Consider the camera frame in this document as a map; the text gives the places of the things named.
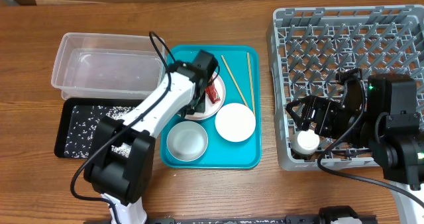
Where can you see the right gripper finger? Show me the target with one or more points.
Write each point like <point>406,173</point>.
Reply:
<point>299,109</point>
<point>304,125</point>

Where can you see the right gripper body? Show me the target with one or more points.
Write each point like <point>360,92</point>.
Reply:
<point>332,119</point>

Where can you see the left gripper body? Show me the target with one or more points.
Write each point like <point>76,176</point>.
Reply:
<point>199,103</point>

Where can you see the white cup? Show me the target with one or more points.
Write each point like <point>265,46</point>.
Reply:
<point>305,142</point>

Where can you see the red sauce packet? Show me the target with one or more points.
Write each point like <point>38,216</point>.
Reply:
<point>212,94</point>

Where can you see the grey bowl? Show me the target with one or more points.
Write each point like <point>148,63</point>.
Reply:
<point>187,141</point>

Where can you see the white rice pile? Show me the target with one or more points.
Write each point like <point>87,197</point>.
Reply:
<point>82,127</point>

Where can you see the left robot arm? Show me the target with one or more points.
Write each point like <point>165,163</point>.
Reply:
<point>120,160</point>

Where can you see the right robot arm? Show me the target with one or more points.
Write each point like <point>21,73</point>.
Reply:
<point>381,116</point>

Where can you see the large white plate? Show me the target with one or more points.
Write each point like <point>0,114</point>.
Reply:
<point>211,108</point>

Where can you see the small white plate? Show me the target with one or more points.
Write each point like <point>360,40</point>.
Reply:
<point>235,122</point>

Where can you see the teal plastic tray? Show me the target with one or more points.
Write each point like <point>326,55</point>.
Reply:
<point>221,153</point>

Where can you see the left wooden chopstick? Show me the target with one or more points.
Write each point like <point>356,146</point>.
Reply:
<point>234,81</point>

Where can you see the wooden chopstick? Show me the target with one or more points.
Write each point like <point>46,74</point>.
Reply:
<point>234,81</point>
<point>251,82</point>

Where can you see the right wooden chopstick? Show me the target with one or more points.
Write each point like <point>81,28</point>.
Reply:
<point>251,82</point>

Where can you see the grey dish rack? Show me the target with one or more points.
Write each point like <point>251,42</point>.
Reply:
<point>307,47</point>

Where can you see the clear plastic bin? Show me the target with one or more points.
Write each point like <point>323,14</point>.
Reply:
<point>112,66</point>

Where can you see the black food tray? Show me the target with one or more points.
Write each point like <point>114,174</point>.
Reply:
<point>66,112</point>

